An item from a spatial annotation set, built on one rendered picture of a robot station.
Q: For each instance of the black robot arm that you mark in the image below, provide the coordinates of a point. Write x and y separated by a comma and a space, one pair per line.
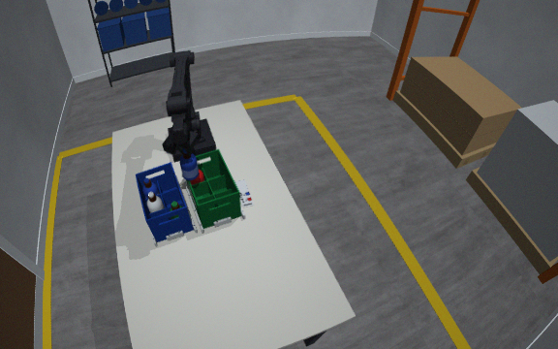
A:
178, 105

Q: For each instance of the green plastic crate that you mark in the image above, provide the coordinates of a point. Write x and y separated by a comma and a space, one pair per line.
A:
220, 181

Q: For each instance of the white bottle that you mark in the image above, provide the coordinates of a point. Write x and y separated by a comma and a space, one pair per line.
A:
154, 203

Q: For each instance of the white paper strip with colored squares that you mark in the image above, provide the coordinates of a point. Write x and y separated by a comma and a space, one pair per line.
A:
245, 197

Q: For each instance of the blue crate with dividers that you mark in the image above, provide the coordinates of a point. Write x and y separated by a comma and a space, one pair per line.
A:
167, 182

